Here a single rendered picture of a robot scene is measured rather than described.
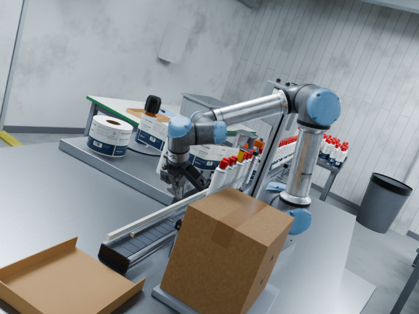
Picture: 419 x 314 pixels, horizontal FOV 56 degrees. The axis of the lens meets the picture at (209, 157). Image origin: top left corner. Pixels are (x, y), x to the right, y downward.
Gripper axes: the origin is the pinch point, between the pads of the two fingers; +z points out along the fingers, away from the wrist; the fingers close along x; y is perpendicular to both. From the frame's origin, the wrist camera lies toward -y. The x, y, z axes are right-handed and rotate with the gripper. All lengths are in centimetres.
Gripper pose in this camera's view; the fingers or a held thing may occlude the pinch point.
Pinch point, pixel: (181, 198)
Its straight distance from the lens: 149.3
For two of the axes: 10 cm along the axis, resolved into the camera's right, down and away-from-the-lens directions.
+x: -5.1, 5.5, -6.6
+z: -0.8, 7.4, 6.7
